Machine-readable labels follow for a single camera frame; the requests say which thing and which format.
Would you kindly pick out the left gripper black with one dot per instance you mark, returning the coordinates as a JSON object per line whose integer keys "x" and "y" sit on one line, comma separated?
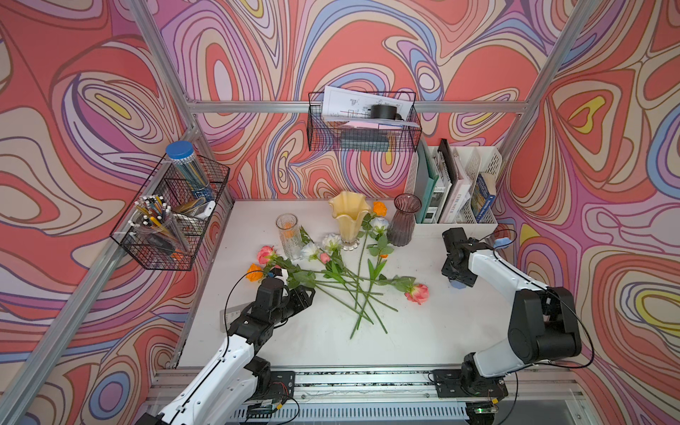
{"x": 299, "y": 299}

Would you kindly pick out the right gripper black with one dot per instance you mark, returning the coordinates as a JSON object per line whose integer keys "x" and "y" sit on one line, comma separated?
{"x": 469, "y": 279}

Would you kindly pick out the white rose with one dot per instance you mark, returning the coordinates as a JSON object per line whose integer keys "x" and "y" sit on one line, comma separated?
{"x": 332, "y": 243}
{"x": 375, "y": 250}
{"x": 310, "y": 252}

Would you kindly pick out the orange rose tall stem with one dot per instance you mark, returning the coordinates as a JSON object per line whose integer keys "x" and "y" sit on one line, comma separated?
{"x": 379, "y": 208}

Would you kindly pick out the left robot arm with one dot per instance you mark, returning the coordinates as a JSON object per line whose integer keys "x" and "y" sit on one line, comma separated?
{"x": 236, "y": 372}

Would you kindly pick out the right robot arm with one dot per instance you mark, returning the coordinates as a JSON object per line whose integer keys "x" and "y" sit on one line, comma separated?
{"x": 543, "y": 324}

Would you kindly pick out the pink rose right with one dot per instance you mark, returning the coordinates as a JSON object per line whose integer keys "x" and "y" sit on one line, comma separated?
{"x": 413, "y": 291}

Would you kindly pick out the pink rose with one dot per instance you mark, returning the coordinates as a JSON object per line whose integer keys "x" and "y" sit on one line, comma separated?
{"x": 413, "y": 291}
{"x": 275, "y": 266}

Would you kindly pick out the pink book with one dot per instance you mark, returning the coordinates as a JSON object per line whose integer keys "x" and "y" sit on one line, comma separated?
{"x": 459, "y": 195}

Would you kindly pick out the pink rose left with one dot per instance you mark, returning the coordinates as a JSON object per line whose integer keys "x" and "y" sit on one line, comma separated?
{"x": 275, "y": 266}

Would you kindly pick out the purple ribbed glass vase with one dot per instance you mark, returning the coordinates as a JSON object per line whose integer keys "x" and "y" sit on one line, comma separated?
{"x": 402, "y": 225}

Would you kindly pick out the blue treehouse book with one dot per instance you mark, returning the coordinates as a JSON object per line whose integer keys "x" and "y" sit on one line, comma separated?
{"x": 484, "y": 195}

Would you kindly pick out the clear glass vase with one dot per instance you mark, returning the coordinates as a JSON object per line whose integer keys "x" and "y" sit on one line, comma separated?
{"x": 290, "y": 236}

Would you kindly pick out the white plastic book organizer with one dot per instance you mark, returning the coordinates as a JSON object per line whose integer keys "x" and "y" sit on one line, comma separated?
{"x": 446, "y": 199}

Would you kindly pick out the teal green folder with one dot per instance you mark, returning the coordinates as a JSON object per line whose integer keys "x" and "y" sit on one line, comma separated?
{"x": 426, "y": 178}

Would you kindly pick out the black white magazine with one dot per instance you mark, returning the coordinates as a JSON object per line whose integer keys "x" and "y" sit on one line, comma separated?
{"x": 440, "y": 191}

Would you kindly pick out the yellow ruffled vase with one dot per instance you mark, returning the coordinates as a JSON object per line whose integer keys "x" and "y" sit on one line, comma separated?
{"x": 349, "y": 209}

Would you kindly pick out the cup of pencils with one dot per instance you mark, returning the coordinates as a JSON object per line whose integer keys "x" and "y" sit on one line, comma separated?
{"x": 154, "y": 221}

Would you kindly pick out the black tape roll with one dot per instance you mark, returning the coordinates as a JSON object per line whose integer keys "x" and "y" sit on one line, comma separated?
{"x": 384, "y": 112}

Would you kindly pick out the blue lid pencil jar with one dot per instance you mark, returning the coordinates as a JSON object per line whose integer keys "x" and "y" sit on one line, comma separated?
{"x": 185, "y": 161}

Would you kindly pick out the white papers in basket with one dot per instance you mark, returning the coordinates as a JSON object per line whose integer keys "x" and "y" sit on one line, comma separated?
{"x": 347, "y": 106}

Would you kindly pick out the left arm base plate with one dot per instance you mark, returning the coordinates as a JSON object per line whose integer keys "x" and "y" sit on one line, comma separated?
{"x": 276, "y": 386}

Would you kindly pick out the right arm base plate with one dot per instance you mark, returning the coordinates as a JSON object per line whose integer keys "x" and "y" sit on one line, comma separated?
{"x": 467, "y": 383}

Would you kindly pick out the black wire basket left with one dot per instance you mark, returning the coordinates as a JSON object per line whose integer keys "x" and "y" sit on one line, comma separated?
{"x": 192, "y": 214}

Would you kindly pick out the black wire basket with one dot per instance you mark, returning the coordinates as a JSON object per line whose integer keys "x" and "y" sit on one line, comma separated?
{"x": 325, "y": 136}
{"x": 192, "y": 214}

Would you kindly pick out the black wire basket back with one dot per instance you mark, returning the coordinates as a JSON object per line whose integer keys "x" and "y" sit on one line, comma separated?
{"x": 325, "y": 136}

